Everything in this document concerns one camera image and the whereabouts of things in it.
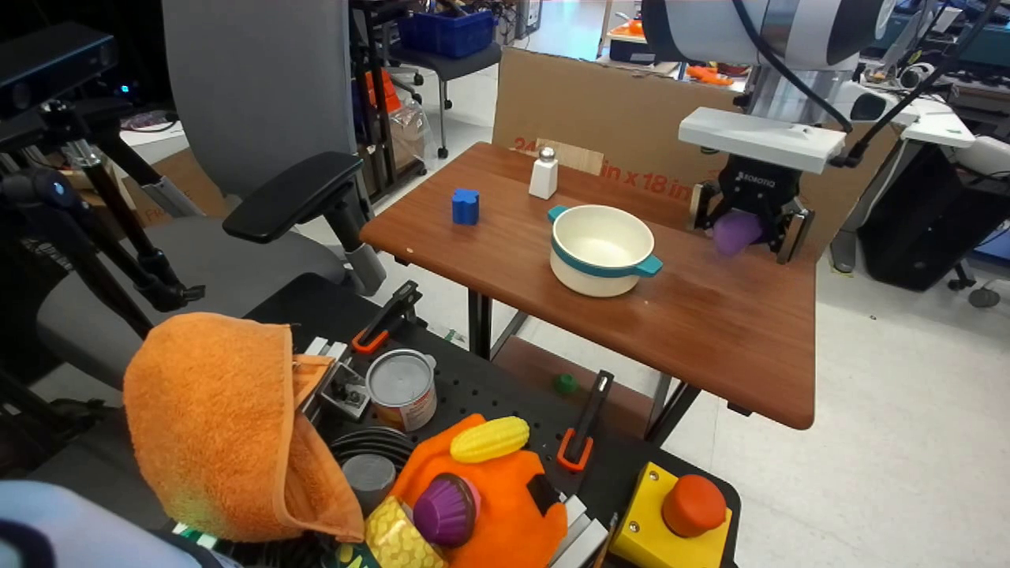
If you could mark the green cap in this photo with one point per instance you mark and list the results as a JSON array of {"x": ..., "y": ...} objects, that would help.
[{"x": 565, "y": 384}]

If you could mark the yellow corn print packet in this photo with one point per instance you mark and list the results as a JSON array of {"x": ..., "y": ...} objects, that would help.
[{"x": 398, "y": 540}]

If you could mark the orange towel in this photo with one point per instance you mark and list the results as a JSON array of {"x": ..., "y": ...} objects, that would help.
[{"x": 213, "y": 418}]

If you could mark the yellow toy corn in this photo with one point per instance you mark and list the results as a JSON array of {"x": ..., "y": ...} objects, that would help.
[{"x": 489, "y": 439}]

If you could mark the metal bracket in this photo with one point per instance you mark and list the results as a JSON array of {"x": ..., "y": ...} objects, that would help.
[{"x": 339, "y": 386}]

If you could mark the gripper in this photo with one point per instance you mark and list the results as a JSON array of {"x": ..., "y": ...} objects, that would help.
[{"x": 759, "y": 185}]

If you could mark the blue block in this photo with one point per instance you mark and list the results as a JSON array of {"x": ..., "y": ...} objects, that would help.
[{"x": 465, "y": 207}]

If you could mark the tin can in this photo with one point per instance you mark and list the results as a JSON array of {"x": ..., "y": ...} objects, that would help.
[{"x": 402, "y": 390}]

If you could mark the grey office chair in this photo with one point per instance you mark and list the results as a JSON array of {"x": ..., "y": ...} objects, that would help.
[{"x": 260, "y": 102}]

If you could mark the black and orange clamp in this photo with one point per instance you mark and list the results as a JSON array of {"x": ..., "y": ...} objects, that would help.
[
  {"x": 584, "y": 426},
  {"x": 383, "y": 319}
]

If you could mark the purple toy cupcake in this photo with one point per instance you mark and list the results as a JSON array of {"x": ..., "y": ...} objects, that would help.
[{"x": 444, "y": 511}]

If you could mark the black shelf rack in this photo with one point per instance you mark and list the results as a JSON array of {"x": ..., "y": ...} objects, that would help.
[{"x": 379, "y": 95}]

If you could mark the purple plush toy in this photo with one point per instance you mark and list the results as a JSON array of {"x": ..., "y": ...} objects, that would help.
[{"x": 735, "y": 233}]

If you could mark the orange plush toy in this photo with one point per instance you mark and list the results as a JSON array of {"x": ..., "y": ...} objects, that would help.
[{"x": 513, "y": 513}]

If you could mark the camera on tripod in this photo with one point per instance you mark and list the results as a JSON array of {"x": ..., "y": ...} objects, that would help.
[{"x": 55, "y": 63}]

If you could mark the blue plastic bin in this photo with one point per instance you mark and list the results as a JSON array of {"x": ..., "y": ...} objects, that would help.
[{"x": 446, "y": 31}]

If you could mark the cardboard sheet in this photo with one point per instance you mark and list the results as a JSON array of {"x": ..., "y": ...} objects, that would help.
[{"x": 615, "y": 110}]

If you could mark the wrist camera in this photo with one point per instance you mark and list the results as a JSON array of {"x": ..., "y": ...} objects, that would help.
[{"x": 757, "y": 138}]

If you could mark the black computer case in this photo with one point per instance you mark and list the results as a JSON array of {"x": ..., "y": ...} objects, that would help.
[{"x": 923, "y": 221}]

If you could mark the white salt shaker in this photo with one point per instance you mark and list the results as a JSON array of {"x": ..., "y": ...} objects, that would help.
[{"x": 543, "y": 177}]

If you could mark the yellow emergency stop button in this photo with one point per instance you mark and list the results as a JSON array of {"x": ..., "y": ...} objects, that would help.
[{"x": 671, "y": 521}]

